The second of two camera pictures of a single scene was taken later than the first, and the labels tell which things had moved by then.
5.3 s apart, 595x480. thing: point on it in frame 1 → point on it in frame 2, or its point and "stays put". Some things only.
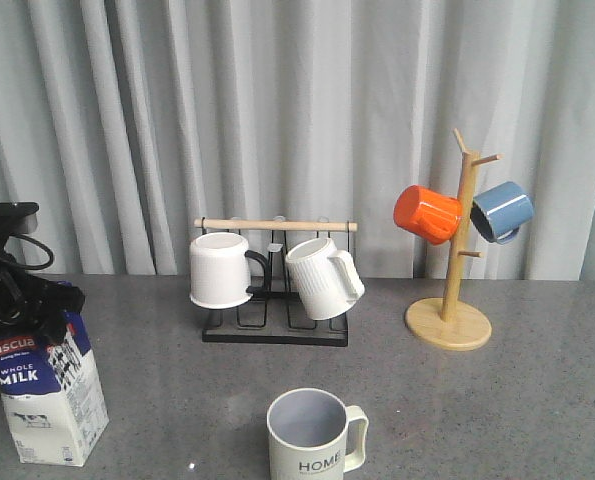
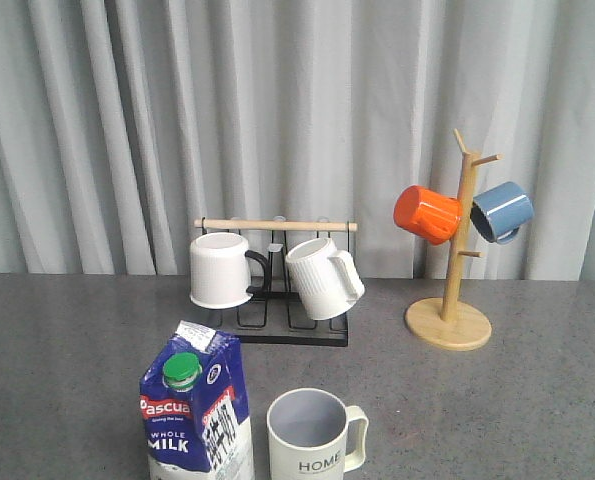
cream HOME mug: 306,431 stays put
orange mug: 431,216 stays put
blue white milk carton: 52,395 → 195,409
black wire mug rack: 273,316 stays put
